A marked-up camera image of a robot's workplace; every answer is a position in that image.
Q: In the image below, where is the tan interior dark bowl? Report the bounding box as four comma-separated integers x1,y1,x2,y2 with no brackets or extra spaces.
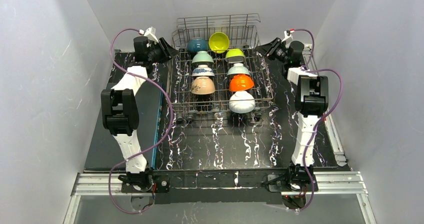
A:
187,37,209,53

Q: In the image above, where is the green celadon bowl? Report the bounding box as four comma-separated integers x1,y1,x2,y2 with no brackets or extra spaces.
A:
191,50,214,64

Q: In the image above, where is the pale green shallow bowl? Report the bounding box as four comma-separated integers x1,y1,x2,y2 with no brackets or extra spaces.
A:
226,63,251,76

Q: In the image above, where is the white square bowl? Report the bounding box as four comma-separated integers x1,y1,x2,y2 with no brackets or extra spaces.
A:
225,48,246,60

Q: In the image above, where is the blue floral bowl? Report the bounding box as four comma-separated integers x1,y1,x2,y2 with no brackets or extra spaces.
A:
191,64,215,78

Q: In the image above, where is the orange striped bowl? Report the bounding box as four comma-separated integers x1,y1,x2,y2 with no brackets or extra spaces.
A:
229,74,255,92

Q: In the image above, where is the cream white round bowl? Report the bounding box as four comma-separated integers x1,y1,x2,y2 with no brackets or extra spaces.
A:
190,76,216,95

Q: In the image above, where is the grey wire dish rack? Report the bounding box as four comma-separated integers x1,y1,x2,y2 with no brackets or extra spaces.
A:
166,13,274,122

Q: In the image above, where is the yellow rimmed bowl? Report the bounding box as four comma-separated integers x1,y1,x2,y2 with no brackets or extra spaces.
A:
208,32,230,54

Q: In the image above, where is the white ribbed bowl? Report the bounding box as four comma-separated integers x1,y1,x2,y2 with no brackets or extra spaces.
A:
229,91,256,114

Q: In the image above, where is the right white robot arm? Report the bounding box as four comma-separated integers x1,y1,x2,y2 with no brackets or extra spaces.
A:
254,37,329,167

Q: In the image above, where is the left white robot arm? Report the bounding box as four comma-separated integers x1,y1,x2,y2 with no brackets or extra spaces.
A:
100,36,178,174

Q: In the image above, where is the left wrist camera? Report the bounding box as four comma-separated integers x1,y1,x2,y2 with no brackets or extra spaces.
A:
139,26,159,44

